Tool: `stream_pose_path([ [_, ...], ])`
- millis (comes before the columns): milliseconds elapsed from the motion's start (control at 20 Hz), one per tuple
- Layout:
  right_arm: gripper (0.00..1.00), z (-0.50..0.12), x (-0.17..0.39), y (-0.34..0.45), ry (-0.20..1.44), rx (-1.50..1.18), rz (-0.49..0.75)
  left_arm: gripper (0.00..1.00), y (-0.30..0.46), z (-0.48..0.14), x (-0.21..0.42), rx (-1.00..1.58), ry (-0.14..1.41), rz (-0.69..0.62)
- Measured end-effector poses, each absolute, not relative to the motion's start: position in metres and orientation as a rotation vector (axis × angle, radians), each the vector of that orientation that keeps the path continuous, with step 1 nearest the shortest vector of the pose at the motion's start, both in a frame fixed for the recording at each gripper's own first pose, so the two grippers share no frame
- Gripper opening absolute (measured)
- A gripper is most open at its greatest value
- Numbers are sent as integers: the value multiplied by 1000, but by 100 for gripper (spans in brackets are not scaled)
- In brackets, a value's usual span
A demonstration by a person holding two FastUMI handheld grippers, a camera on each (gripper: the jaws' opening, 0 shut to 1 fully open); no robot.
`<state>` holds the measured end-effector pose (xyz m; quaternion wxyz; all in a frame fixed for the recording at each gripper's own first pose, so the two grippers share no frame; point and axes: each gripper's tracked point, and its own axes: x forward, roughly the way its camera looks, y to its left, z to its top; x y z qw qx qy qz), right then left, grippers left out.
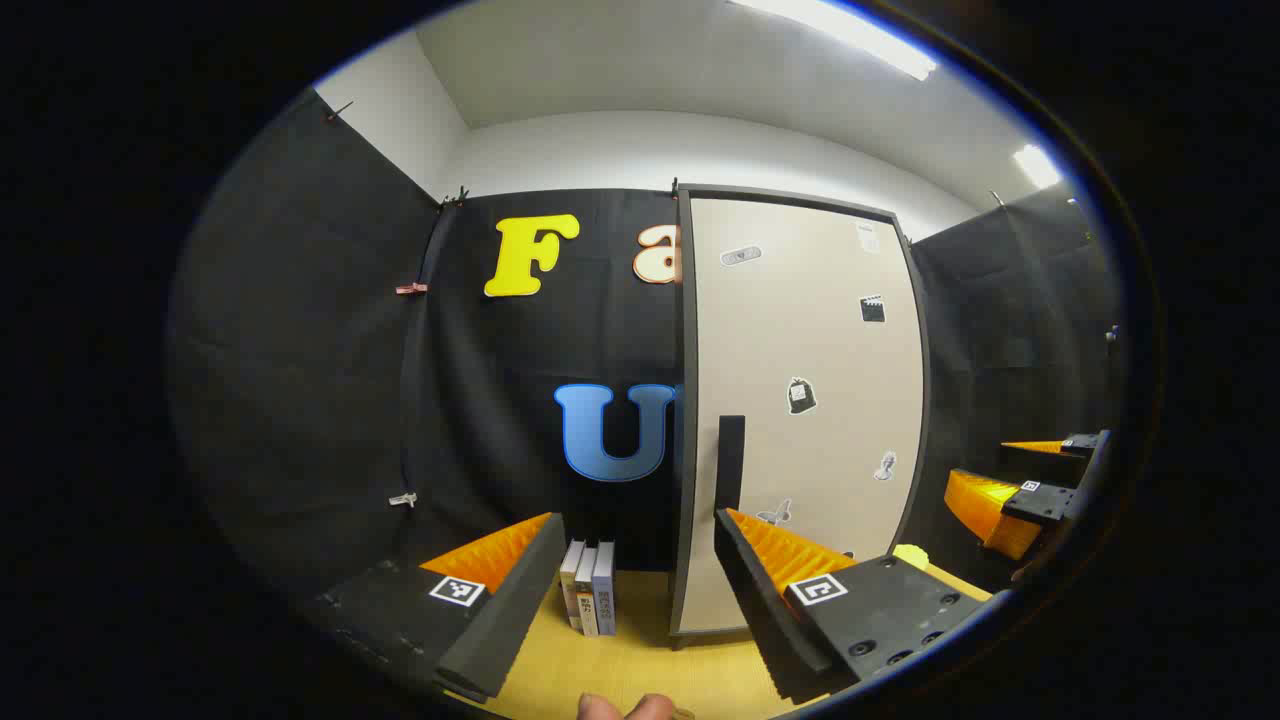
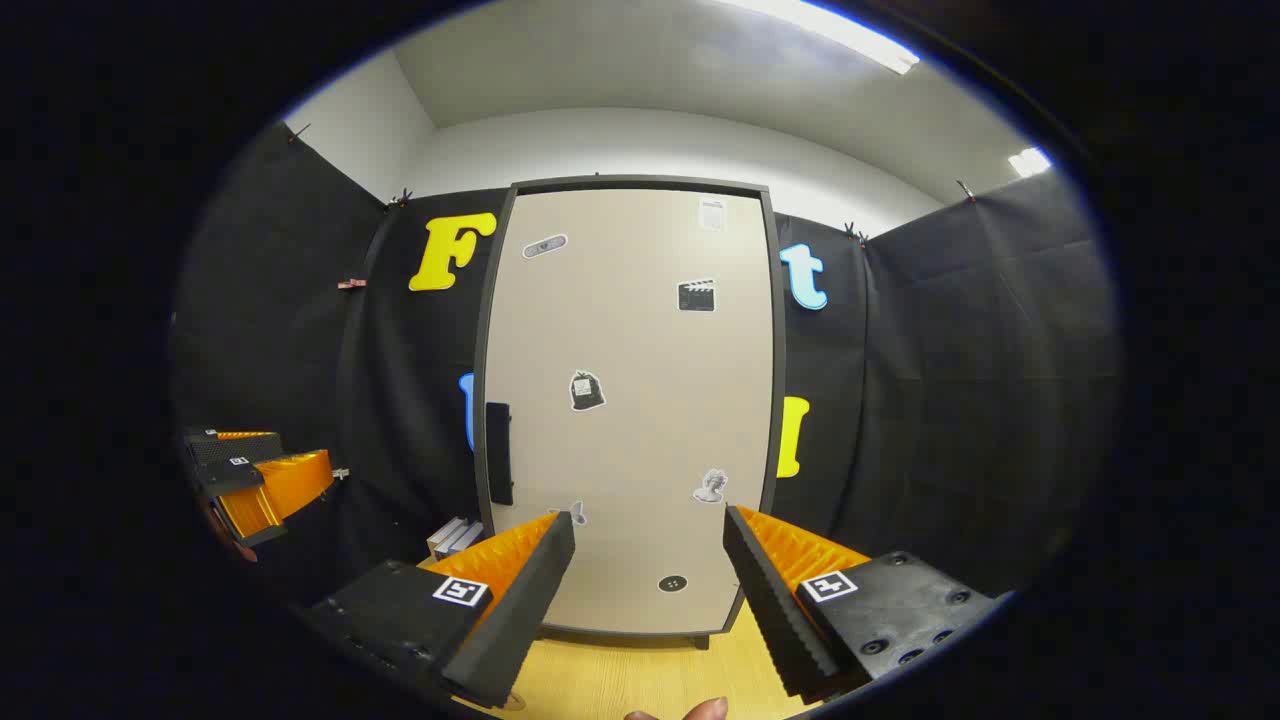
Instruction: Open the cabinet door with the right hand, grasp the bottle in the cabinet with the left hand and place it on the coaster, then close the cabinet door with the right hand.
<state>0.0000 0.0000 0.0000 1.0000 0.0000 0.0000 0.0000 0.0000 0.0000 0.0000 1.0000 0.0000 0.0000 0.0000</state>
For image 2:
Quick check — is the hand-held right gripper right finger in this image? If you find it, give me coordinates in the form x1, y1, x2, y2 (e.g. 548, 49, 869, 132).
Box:
722, 504, 1003, 701

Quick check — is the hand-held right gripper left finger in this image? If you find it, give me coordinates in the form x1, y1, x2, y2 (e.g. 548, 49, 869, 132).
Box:
298, 510, 578, 709

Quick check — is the black cabinet door handle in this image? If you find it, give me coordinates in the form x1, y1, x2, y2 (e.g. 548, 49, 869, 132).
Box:
485, 402, 515, 507

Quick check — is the beige cabinet door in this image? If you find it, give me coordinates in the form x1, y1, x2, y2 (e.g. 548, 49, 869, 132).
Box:
483, 185, 779, 636

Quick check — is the dark grey cabinet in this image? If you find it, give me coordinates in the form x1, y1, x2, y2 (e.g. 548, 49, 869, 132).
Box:
472, 175, 791, 651

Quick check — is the black backdrop cloth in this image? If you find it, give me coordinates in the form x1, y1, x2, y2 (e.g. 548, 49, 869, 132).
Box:
175, 120, 1121, 601

